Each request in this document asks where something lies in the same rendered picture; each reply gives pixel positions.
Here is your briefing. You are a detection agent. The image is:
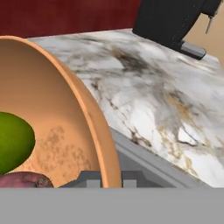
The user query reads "green lime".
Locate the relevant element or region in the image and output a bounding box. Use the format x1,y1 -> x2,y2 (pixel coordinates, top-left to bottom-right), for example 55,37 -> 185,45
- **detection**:
0,111 -> 37,176

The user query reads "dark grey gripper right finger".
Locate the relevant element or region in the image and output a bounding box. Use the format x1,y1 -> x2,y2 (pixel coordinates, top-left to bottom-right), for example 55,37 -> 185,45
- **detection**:
121,170 -> 165,189

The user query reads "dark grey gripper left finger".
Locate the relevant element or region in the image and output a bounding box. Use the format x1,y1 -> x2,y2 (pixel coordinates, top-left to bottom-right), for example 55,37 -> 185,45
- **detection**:
59,170 -> 102,189

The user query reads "purple red onion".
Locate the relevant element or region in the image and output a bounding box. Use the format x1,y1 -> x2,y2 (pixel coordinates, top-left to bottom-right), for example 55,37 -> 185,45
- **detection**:
0,171 -> 55,189

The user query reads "orange terracotta bowl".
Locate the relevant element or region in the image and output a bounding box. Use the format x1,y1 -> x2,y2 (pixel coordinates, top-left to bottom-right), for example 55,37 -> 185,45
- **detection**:
0,35 -> 123,189

